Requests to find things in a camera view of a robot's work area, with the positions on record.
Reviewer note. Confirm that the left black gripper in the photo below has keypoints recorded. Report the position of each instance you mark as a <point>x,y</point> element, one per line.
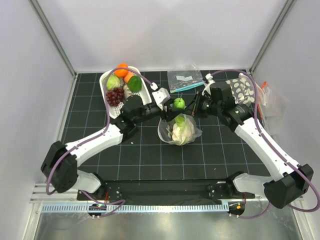
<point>173,113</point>

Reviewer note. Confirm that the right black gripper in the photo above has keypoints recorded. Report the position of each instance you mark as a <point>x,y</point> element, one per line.
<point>198,113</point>

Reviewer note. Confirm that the green netted melon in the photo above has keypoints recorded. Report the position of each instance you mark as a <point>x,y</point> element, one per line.
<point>180,120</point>

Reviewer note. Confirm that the white dotted zip bag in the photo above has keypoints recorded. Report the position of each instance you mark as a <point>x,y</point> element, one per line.
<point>164,130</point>

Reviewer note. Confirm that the white cauliflower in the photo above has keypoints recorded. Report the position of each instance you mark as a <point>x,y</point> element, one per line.
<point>183,135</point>

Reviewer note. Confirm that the white perforated plastic basket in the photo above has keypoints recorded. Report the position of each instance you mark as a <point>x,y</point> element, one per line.
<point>143,93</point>

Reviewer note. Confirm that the green cucumber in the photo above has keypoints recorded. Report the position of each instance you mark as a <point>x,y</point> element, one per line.
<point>179,103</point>

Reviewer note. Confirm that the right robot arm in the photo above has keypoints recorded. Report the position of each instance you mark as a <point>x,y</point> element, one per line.
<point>231,101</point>

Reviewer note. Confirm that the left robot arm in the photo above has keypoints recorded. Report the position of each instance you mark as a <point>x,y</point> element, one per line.
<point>62,161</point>

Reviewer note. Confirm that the blue zipper clear bag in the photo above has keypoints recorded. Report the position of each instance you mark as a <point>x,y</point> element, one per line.
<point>184,77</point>

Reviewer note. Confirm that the orange zipper clear bag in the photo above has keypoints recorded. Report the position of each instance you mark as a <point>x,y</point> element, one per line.
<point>271,108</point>

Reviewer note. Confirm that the green bell pepper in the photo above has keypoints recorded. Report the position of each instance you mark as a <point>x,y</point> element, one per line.
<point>135,84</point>

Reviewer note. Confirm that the black grid mat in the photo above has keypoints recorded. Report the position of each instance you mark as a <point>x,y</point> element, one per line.
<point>216,154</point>

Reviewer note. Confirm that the orange carrot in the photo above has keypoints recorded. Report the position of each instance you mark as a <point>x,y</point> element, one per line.
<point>128,76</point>

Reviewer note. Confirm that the dark red grapes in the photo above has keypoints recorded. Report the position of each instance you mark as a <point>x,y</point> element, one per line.
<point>114,96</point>

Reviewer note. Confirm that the orange tangerine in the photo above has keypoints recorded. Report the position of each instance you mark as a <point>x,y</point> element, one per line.
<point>123,71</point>

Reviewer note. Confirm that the green cabbage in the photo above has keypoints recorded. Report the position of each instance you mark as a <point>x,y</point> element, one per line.
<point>113,82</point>

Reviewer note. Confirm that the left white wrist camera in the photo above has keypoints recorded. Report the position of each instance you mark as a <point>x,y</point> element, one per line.
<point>161,96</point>

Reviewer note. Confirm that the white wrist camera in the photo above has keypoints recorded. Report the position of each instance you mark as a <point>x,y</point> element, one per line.
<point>161,96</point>
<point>208,81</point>

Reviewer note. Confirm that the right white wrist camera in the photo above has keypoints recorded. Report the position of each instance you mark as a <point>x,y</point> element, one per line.
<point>208,81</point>

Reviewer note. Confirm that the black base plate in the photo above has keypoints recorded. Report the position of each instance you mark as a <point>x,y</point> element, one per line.
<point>190,192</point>

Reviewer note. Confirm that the aluminium front rail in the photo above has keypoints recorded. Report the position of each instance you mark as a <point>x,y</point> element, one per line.
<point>93,208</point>

